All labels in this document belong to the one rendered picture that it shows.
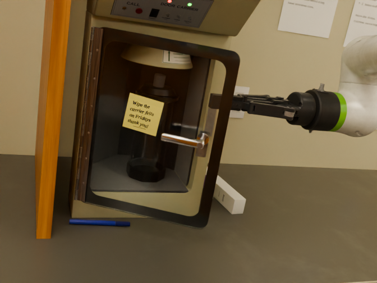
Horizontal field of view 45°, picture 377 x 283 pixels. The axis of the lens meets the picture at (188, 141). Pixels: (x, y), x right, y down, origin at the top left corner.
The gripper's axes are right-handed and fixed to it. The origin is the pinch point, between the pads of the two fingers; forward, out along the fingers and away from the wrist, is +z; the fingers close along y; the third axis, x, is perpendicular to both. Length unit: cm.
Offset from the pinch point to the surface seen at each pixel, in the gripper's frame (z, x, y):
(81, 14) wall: 26, -10, -55
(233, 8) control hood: 0.9, -18.9, -3.2
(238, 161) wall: -35, 34, -55
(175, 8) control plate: 12.5, -17.0, -5.0
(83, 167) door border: 26.7, 20.1, -10.0
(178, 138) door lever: 10.7, 7.6, 4.0
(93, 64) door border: 26.8, -3.0, -10.0
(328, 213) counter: -47, 34, -14
